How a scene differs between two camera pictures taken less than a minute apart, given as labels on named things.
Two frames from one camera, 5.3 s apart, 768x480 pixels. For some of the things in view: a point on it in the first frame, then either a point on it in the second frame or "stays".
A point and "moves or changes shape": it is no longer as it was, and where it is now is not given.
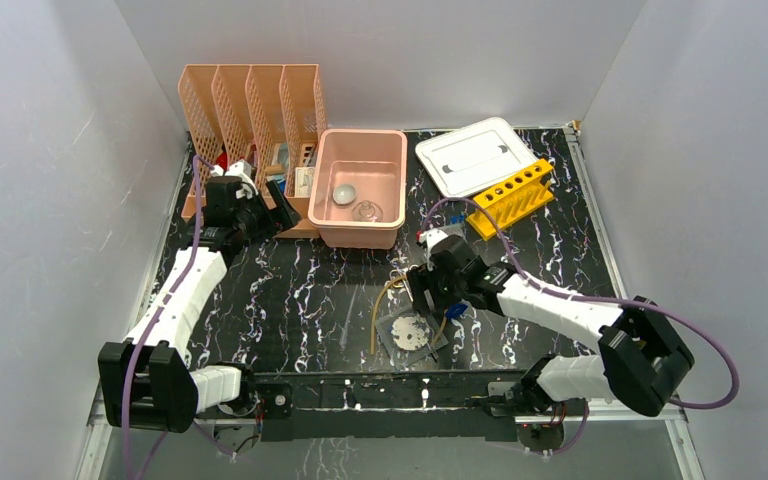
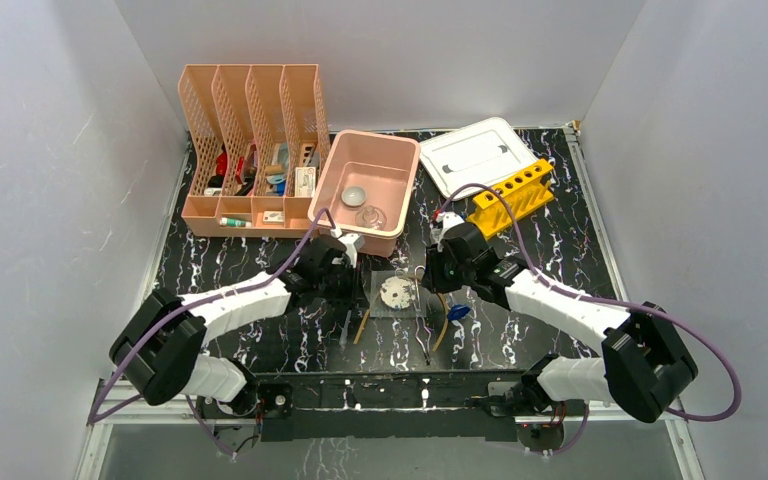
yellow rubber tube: [374, 306] -> [361, 327]
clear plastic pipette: [344, 334] stays
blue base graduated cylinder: [456, 310] stays
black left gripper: [283, 215] -> [348, 268]
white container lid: [466, 163] stays
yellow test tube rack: [513, 200] stays
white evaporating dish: [344, 194] moves or changes shape
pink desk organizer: [270, 117] stays
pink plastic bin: [358, 188] moves or changes shape
